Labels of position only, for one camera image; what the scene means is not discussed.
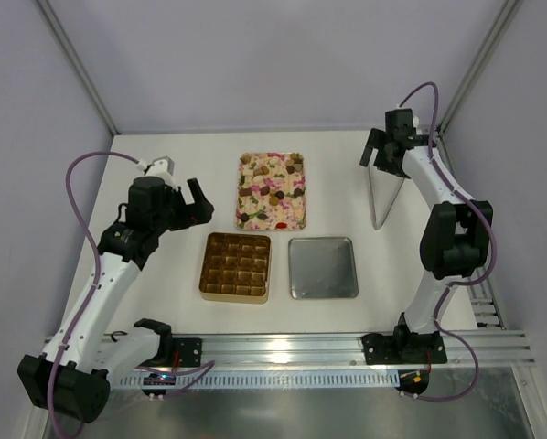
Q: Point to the silver tin lid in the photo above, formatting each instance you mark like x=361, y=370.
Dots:
x=322, y=268

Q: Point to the perforated cable duct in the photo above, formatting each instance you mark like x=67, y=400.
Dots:
x=265, y=379

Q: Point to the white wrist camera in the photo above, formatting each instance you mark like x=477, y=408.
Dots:
x=406, y=119
x=162, y=167

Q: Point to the black mounting plate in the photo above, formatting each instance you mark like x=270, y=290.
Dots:
x=187, y=352
x=403, y=348

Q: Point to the floral tray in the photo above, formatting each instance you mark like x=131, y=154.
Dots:
x=271, y=192

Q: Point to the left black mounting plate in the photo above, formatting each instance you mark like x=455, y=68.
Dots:
x=187, y=352

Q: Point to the metal tongs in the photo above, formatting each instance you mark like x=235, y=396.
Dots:
x=384, y=188

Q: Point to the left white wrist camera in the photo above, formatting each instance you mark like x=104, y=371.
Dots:
x=162, y=167

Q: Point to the gold chocolate box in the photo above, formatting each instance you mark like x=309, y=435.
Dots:
x=236, y=268

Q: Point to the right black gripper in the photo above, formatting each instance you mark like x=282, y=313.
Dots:
x=384, y=158

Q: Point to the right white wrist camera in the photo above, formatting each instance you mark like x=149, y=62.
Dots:
x=406, y=119

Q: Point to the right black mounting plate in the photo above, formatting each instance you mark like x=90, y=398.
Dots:
x=403, y=348

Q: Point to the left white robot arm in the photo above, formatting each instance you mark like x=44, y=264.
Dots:
x=73, y=375

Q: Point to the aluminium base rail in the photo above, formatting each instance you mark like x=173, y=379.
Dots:
x=463, y=349

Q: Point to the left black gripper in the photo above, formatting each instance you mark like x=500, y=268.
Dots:
x=185, y=210

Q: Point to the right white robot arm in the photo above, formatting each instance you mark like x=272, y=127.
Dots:
x=455, y=242

